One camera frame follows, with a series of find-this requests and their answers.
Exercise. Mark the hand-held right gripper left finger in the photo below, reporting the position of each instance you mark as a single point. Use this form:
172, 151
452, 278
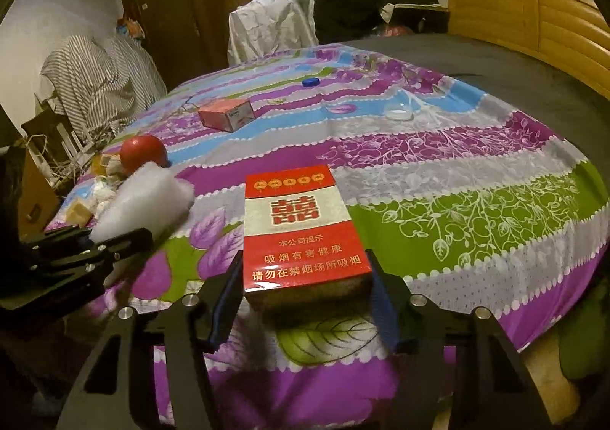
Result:
225, 311

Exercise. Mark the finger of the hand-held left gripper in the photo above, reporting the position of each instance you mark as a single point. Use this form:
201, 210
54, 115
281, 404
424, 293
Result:
128, 242
62, 237

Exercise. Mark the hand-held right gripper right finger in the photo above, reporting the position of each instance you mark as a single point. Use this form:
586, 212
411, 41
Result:
387, 315

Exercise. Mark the brown cardboard box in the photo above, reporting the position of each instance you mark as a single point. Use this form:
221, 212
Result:
78, 211

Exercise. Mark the red and white carton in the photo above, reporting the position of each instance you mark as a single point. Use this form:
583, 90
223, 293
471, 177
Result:
305, 239

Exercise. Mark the red apple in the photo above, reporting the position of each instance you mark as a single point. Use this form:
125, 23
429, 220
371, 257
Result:
143, 152

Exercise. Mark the striped floral bedsheet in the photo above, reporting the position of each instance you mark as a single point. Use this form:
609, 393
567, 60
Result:
452, 182

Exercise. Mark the pink cardboard box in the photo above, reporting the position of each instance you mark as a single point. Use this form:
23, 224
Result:
225, 116

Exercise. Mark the grey striped cloth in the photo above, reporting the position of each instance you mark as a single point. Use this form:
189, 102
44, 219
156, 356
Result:
100, 77

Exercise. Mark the colourful bag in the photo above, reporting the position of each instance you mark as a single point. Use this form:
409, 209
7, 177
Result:
131, 27

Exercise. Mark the blue bottle cap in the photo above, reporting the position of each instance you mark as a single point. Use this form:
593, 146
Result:
310, 82

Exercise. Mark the white flat box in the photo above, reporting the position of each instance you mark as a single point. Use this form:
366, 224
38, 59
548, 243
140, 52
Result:
414, 8

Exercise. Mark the wooden headboard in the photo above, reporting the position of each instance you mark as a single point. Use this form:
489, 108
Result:
529, 13

